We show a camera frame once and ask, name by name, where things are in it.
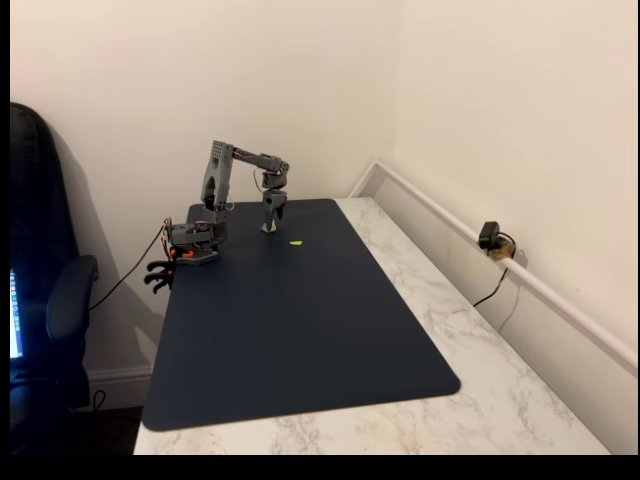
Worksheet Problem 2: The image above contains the dark blue desk mat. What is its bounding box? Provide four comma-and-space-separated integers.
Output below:
141, 198, 462, 433

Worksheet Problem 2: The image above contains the black webcam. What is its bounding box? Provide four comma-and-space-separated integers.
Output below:
477, 220, 502, 250

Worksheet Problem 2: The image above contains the white baseboard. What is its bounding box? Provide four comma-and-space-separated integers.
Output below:
86, 365, 154, 412

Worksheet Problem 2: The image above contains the black office chair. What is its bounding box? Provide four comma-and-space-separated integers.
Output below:
9, 102, 100, 454

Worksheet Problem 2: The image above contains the laptop with lit screen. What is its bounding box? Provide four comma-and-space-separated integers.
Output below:
9, 268, 25, 361

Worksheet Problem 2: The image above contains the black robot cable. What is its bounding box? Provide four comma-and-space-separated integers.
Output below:
87, 224, 169, 312

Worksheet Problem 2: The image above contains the tan webcam mount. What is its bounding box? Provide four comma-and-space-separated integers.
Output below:
489, 241, 517, 263

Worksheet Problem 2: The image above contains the black webcam cable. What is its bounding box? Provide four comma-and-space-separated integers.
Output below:
471, 231, 517, 308

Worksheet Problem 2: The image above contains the black cable on floor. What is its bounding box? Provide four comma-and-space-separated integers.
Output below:
73, 389, 108, 414

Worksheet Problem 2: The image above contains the white wall rail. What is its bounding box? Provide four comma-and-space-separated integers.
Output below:
347, 159, 639, 377

